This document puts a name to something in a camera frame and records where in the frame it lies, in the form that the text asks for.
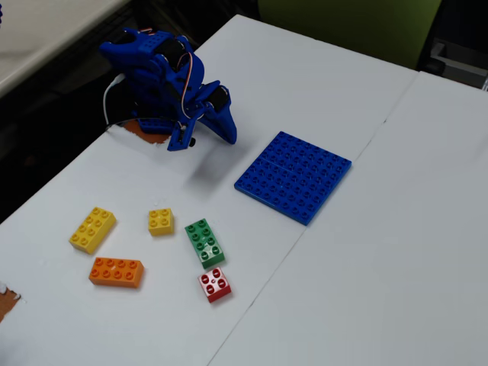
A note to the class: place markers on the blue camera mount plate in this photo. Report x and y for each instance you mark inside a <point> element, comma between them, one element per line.
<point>180,137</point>

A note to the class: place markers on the orange 2x4 toy block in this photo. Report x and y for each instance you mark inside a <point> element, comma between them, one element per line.
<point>116,272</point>

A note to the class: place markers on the green 2x4 toy block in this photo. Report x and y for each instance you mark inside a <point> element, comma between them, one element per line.
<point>204,243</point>

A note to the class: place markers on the white background table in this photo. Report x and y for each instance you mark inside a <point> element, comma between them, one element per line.
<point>45,34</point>

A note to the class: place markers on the yellow 2x2 toy block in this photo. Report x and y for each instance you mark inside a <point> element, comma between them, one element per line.
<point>161,222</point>

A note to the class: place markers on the black camera module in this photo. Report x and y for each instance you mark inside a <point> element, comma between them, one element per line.
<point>192,142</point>

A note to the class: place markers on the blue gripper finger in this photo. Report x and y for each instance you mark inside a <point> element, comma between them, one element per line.
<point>226,124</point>

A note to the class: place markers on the red 2x2 toy block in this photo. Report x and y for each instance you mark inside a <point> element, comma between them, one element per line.
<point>214,284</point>

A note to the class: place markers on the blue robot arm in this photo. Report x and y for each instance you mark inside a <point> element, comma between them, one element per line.
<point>145,76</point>

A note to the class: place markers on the green chair back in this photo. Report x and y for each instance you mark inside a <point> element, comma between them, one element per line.
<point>343,30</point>

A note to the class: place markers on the grey background box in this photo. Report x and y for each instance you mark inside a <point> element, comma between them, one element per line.
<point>453,65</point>

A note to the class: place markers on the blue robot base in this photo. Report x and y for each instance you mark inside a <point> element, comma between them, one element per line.
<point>152,124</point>

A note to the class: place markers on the blue 8x8 toy baseplate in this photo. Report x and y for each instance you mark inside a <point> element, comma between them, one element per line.
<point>293,177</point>

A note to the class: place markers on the yellow 2x4 toy block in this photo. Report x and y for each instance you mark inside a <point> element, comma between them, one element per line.
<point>92,230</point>

